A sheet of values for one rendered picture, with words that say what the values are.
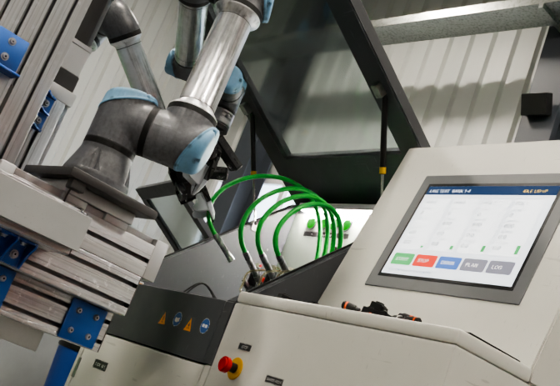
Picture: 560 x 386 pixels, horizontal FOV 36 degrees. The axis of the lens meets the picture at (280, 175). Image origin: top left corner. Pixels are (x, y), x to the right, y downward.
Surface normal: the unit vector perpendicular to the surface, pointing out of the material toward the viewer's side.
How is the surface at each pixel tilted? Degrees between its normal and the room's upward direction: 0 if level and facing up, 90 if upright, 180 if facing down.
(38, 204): 90
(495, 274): 76
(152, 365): 90
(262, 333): 90
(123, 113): 90
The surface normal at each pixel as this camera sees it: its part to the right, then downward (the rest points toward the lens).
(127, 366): -0.73, -0.44
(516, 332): -0.63, -0.64
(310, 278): 0.59, -0.01
